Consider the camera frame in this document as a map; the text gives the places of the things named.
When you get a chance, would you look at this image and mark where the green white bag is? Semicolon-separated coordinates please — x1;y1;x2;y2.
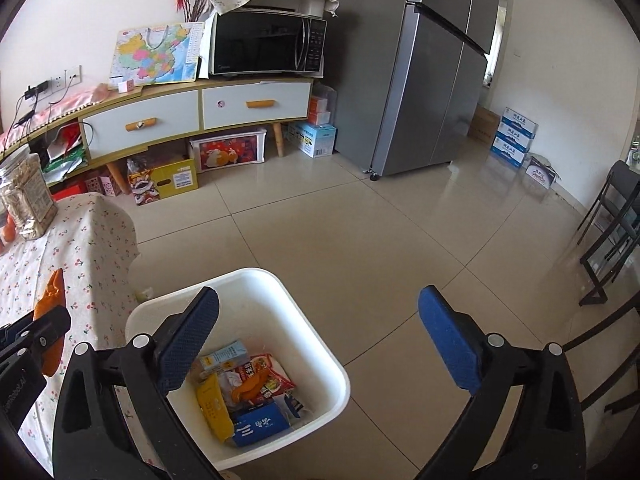
44;147;88;183

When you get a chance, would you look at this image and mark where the pink cloth runner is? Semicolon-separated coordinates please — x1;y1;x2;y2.
0;85;108;146

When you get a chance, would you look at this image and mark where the white plastic bin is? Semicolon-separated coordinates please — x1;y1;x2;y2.
125;267;351;471

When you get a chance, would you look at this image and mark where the black microwave oven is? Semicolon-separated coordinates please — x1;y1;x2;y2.
207;8;328;78

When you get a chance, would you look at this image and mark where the grey refrigerator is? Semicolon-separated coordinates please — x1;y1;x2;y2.
327;0;502;178

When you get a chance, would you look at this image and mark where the clear plastic wrapper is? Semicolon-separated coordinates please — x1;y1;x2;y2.
220;370;246;408

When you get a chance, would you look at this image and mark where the small teal white box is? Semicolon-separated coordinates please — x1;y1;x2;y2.
199;341;249;373

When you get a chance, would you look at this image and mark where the red instant noodle cup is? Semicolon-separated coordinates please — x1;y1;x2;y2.
235;354;297;406

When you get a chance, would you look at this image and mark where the yellow lion print box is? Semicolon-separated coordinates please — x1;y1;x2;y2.
127;157;198;206

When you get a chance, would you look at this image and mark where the small purple white box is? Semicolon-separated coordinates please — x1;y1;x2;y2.
524;155;561;188

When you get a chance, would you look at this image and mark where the blue mountain print carton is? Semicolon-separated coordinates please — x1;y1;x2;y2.
490;142;528;168
501;107;540;140
495;127;533;153

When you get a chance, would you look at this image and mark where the red patterned box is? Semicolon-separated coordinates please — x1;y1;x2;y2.
82;169;121;197

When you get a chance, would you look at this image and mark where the dark blue white packet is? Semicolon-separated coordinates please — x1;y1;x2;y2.
282;392;306;418

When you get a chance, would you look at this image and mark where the blue white carton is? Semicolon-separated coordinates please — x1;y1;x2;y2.
231;402;292;448

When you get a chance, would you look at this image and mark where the white cabinet drawer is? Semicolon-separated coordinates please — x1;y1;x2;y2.
201;80;313;131
81;91;201;153

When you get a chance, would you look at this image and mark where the yellow snack packet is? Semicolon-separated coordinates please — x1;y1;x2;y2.
196;372;236;443

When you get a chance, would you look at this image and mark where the colourful map board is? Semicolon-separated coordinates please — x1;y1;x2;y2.
109;22;206;86

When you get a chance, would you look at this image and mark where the blue white cardboard box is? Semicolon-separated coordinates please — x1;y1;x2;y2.
291;121;337;158

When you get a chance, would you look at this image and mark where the wooden tv cabinet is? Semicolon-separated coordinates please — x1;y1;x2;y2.
0;75;316;196

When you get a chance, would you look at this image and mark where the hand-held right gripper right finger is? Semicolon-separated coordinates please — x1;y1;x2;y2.
415;285;588;480

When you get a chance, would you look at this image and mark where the brown cardboard box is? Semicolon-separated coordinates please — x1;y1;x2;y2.
467;105;502;147

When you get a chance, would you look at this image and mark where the black charger cable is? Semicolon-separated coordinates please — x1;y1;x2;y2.
12;87;51;128

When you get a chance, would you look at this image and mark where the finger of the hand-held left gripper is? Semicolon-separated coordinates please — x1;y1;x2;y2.
0;305;72;367

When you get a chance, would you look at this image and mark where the orange white box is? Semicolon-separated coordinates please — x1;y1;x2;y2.
307;96;331;126

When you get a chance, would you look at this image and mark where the cherry print tablecloth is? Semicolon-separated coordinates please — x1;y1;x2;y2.
0;192;141;461

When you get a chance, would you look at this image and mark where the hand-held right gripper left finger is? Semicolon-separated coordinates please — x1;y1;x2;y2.
52;286;236;480

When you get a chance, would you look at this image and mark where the black metal chair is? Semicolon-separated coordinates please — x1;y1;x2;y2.
577;160;640;306

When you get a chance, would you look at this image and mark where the orange snack packet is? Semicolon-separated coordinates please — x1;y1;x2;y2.
34;268;66;377

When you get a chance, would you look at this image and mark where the plastic jar of seeds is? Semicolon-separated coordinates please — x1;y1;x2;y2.
0;144;59;241

